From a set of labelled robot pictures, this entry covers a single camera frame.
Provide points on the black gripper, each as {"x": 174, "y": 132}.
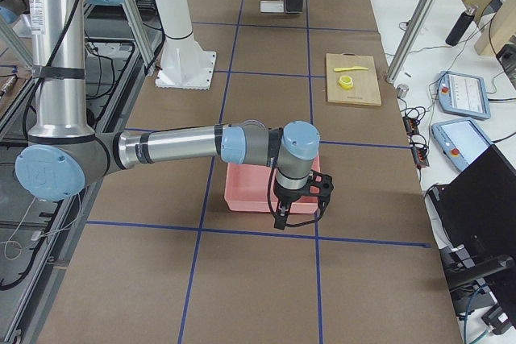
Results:
{"x": 287, "y": 196}

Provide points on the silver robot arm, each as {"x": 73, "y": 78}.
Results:
{"x": 64, "y": 153}
{"x": 11, "y": 10}

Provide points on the pink plastic bin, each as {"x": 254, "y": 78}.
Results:
{"x": 246, "y": 191}

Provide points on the yellow lemon slice toy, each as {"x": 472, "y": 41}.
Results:
{"x": 346, "y": 82}

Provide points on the bamboo cutting board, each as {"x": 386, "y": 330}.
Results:
{"x": 366, "y": 90}

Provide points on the yellow plastic knife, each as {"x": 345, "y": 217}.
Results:
{"x": 349, "y": 69}

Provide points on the black monitor back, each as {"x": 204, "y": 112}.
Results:
{"x": 477, "y": 209}

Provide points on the lower teach pendant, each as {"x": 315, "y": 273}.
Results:
{"x": 461, "y": 140}

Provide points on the teach pendant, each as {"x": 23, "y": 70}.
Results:
{"x": 461, "y": 140}
{"x": 463, "y": 95}

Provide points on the white rectangular tray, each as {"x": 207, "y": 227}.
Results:
{"x": 272, "y": 7}

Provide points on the upper teach pendant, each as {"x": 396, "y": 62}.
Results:
{"x": 463, "y": 95}

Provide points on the black cylindrical bottle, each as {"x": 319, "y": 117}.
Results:
{"x": 461, "y": 25}

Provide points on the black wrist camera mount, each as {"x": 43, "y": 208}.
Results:
{"x": 319, "y": 185}

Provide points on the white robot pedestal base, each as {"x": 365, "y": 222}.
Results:
{"x": 183, "y": 63}

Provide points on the aluminium frame post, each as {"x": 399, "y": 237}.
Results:
{"x": 415, "y": 25}

